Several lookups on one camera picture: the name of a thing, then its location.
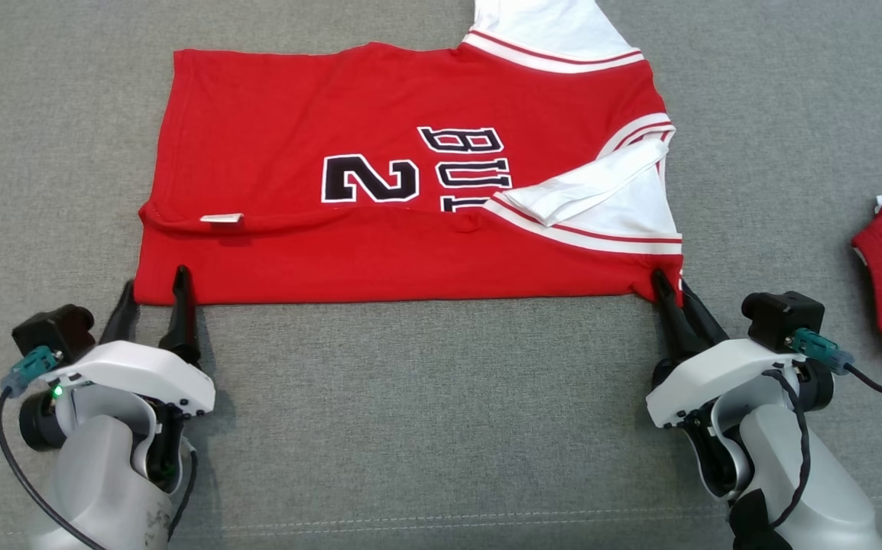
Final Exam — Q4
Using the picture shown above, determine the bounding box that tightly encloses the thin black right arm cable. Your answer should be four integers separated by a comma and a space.
762, 369, 813, 529

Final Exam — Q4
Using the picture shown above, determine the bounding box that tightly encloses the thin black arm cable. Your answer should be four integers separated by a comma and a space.
762, 369, 813, 529
167, 449, 199, 540

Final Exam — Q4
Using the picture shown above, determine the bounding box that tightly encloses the right camera cable, teal plug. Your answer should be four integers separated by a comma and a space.
789, 328, 882, 406

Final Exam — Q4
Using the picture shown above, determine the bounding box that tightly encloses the left camera cable, teal plug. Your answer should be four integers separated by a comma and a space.
0, 345, 110, 550

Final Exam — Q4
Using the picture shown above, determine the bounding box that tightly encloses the grey fabric sofa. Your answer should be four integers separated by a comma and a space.
0, 0, 882, 550

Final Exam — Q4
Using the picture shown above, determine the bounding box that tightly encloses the camera cable, teal plug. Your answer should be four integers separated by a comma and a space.
0, 345, 110, 550
789, 328, 882, 406

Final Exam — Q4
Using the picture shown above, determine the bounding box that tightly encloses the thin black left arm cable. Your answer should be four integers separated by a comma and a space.
167, 449, 199, 540

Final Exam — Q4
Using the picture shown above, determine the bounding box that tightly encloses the red Bulls 23 jersey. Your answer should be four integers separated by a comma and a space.
134, 0, 685, 307

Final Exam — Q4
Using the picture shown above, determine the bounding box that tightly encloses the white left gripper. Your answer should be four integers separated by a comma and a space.
47, 265, 217, 419

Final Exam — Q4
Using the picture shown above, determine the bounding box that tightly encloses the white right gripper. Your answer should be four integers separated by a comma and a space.
646, 269, 809, 429

